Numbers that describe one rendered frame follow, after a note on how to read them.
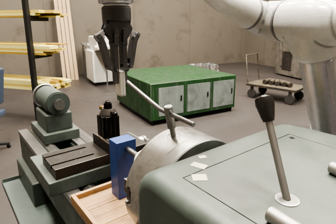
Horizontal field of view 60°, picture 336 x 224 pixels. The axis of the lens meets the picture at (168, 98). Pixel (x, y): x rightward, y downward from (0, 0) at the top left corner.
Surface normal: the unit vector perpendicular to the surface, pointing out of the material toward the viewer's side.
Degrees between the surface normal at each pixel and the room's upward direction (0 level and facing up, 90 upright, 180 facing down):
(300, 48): 118
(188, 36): 90
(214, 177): 0
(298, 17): 79
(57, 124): 90
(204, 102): 90
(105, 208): 0
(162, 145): 28
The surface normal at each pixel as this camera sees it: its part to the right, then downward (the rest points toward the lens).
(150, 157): -0.52, -0.63
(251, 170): 0.00, -0.97
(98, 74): 0.47, 0.22
